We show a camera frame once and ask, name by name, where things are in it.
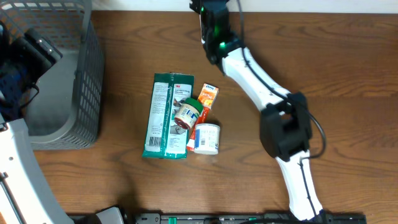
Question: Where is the orange Kleenex tissue pack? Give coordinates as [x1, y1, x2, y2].
[197, 83, 220, 110]

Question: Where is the white round tub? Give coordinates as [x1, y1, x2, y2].
[194, 123, 220, 155]

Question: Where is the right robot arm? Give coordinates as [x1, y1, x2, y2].
[189, 0, 326, 223]

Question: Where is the grey plastic mesh basket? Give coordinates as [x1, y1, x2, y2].
[1, 0, 104, 150]

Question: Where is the green lid jar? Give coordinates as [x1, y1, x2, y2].
[174, 98, 203, 130]

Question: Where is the red stick packet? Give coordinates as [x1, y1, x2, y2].
[186, 107, 210, 152]

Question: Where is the green 3M gloves pack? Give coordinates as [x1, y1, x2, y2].
[142, 73, 194, 159]

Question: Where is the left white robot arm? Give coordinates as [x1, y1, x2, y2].
[1, 24, 73, 224]

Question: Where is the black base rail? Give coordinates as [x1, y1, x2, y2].
[69, 208, 367, 224]

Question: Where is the white barcode scanner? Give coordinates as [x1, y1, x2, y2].
[200, 12, 206, 45]

